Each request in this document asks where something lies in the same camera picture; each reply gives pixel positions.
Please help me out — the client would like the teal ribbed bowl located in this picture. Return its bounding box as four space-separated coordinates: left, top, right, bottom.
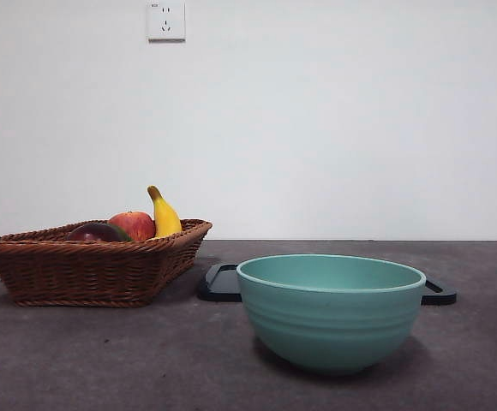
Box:
236 253 427 378

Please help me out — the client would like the dark purple plum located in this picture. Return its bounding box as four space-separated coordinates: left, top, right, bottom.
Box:
67 222 123 242

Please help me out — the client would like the yellow banana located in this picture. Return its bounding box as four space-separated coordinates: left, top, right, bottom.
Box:
147 185 184 239

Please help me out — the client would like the black rectangular tray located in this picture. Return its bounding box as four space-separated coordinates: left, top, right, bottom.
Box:
196 263 458 306

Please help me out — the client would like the red apple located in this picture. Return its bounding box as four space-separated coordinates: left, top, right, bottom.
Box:
108 211 157 241

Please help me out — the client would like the brown wicker basket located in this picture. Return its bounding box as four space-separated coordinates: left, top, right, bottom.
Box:
0 217 213 309

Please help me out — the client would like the white wall socket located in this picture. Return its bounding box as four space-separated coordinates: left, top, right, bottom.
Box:
147 2 187 43

